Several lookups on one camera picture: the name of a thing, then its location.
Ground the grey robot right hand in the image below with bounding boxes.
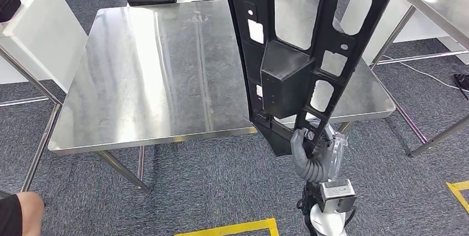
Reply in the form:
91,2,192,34
290,128,348,182

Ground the black plastic mounting plate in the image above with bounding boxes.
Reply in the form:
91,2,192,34
221,0,404,157

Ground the stainless steel workbench table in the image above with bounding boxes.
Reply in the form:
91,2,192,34
48,0,397,193

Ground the yellow floor tape rectangle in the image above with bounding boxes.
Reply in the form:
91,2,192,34
446,180,469,215
174,218,280,236

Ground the white cabinet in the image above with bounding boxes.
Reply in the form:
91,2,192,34
361,0,469,65
0,0,88,94

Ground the black floor adapter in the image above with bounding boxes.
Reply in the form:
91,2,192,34
453,73,469,101

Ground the person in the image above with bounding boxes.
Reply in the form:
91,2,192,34
0,191,45,236

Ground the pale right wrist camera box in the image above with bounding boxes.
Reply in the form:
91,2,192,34
316,179,357,214

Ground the white floor cable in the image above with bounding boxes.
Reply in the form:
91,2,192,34
381,55,466,93

